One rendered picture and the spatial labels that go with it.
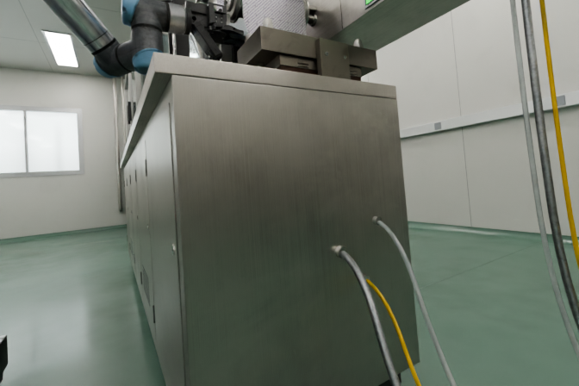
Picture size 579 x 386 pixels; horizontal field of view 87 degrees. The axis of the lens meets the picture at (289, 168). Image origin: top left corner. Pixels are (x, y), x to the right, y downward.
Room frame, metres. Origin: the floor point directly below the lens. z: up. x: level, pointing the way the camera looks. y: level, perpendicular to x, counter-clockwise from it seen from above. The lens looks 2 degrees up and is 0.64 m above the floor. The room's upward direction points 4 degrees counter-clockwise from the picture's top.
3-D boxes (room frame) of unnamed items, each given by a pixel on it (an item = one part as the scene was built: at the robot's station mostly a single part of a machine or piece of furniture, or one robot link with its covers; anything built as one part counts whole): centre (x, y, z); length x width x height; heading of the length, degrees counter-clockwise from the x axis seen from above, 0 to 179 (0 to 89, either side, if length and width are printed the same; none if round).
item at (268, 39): (0.90, -0.08, 1.00); 0.40 x 0.16 x 0.06; 121
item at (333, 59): (0.83, -0.14, 0.96); 0.10 x 0.03 x 0.11; 121
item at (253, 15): (0.98, 0.01, 1.11); 0.23 x 0.01 x 0.18; 121
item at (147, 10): (0.78, 0.35, 1.11); 0.11 x 0.08 x 0.09; 121
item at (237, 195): (1.81, 0.58, 0.43); 2.52 x 0.64 x 0.86; 31
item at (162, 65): (1.80, 0.59, 0.88); 2.52 x 0.66 x 0.04; 31
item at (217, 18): (0.86, 0.21, 1.12); 0.12 x 0.08 x 0.09; 121
